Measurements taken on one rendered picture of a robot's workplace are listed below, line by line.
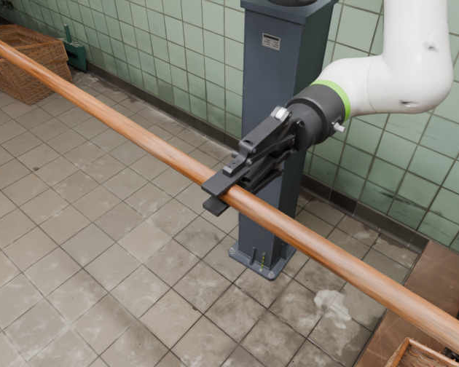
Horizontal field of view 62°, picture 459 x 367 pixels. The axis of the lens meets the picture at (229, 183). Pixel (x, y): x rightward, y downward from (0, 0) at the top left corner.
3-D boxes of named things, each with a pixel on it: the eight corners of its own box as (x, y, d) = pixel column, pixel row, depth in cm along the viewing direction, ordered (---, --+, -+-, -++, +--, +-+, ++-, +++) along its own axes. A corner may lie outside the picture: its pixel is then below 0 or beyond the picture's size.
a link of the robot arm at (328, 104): (293, 117, 74) (299, 74, 68) (347, 142, 69) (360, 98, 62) (275, 132, 71) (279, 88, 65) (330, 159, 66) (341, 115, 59)
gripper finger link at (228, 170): (253, 160, 56) (254, 144, 53) (230, 178, 53) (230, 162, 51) (245, 156, 56) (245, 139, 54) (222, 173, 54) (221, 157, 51)
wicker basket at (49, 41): (14, 89, 263) (-3, 50, 243) (-34, 67, 284) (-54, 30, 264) (70, 60, 292) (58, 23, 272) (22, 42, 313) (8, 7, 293)
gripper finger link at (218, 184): (249, 172, 55) (250, 168, 54) (216, 199, 51) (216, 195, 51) (233, 162, 56) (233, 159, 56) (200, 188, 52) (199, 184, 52)
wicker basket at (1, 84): (21, 111, 276) (5, 77, 256) (-23, 88, 298) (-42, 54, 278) (75, 82, 304) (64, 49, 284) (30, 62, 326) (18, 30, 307)
